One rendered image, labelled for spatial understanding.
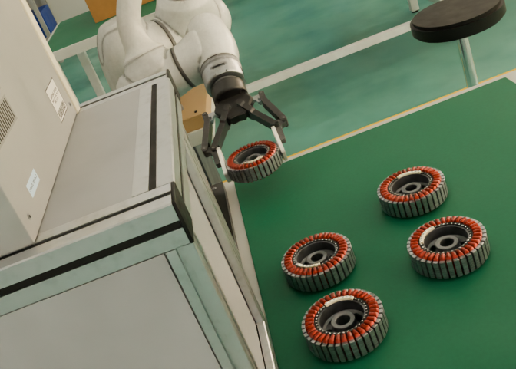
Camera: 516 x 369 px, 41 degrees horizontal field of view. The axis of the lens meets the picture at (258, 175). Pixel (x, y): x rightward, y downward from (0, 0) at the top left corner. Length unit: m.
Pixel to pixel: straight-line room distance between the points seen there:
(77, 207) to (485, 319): 0.52
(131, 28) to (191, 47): 0.15
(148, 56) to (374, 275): 0.76
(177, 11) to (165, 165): 1.23
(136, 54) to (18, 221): 0.95
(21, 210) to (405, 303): 0.54
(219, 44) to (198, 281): 0.92
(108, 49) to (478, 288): 1.22
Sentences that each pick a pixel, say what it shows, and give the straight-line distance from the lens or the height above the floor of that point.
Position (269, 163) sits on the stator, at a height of 0.82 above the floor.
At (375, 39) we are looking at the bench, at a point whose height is 0.18.
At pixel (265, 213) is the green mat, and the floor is 0.75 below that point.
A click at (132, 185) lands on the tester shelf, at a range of 0.69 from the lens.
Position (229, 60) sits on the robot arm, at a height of 0.97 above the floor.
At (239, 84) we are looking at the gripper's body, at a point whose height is 0.93.
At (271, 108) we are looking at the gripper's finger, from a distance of 1.42.
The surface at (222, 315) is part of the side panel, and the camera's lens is 0.69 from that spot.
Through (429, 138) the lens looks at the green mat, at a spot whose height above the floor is 0.75.
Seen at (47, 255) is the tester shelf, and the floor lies 1.11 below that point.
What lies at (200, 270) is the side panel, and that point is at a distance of 0.66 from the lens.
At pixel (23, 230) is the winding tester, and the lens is 0.67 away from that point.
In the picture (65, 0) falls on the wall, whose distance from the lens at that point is 7.88.
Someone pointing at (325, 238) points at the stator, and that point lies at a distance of 1.11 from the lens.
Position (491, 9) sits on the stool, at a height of 0.56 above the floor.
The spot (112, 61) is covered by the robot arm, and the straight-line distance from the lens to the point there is 1.89.
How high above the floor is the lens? 1.37
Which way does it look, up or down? 25 degrees down
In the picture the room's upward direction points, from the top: 22 degrees counter-clockwise
